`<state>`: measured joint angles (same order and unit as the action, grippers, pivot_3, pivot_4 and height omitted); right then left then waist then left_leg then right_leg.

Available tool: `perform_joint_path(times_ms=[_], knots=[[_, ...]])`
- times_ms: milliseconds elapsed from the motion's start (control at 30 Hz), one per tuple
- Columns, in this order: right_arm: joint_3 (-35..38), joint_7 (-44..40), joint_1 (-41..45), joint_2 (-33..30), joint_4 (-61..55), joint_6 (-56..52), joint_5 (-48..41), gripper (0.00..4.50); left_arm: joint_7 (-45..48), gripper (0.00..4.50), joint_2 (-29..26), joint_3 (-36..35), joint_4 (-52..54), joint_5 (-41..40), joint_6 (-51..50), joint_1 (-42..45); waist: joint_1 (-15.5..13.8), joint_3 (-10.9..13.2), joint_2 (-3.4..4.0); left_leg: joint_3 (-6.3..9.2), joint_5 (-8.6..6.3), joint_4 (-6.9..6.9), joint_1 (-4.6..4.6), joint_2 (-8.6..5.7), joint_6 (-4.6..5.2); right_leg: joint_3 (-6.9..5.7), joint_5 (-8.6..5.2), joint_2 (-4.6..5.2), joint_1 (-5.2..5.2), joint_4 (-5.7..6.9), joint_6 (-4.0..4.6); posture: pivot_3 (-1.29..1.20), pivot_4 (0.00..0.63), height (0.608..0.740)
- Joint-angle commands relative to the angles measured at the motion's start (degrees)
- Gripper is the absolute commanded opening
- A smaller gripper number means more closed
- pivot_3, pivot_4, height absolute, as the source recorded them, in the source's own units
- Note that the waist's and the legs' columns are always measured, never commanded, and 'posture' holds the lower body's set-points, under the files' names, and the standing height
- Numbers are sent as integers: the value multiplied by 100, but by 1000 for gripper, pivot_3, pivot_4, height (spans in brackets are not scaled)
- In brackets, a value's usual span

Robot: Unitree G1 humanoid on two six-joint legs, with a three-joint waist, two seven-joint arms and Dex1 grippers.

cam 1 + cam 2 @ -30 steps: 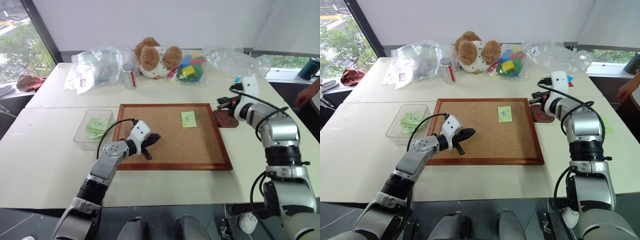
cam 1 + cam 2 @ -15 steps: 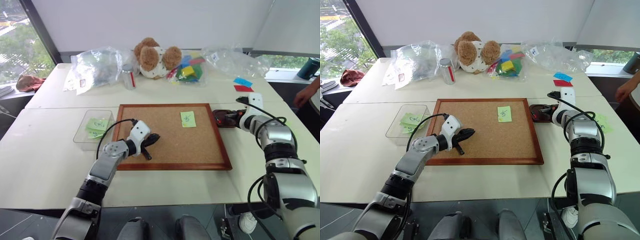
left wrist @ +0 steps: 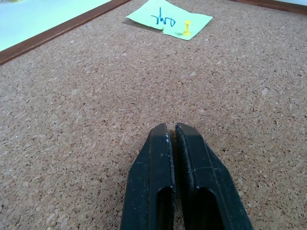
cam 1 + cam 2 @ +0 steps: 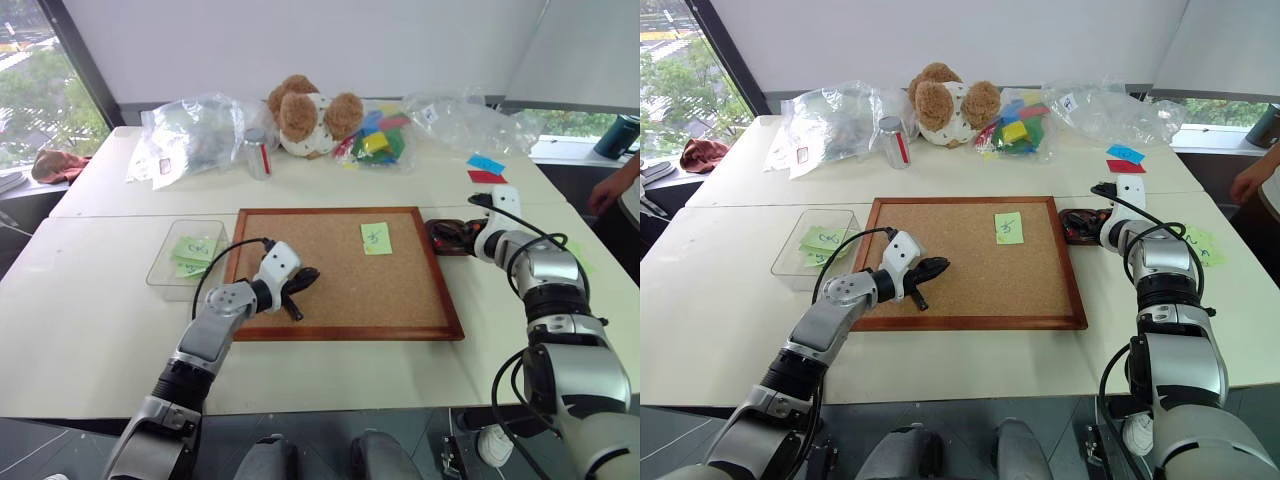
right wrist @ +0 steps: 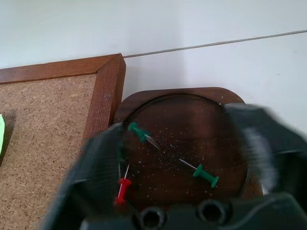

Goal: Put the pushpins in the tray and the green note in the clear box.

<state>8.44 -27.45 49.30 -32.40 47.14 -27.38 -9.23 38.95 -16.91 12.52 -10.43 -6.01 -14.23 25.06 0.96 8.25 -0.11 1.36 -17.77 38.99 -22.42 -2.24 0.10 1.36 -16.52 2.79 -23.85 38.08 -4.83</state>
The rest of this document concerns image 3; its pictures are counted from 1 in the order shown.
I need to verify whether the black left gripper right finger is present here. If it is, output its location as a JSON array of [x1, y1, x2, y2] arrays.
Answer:
[[172, 123, 254, 230]]

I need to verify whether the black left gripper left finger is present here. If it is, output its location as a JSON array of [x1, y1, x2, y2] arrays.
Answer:
[[119, 123, 176, 230]]

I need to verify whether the green sticky note with writing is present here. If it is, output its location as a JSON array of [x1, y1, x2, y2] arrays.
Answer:
[[125, 0, 213, 41]]

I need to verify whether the yellow pushpin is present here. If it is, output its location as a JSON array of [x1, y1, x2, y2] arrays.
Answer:
[[182, 20, 192, 36]]

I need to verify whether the cork board with wooden frame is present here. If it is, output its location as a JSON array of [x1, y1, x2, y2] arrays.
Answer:
[[0, 0, 307, 230]]

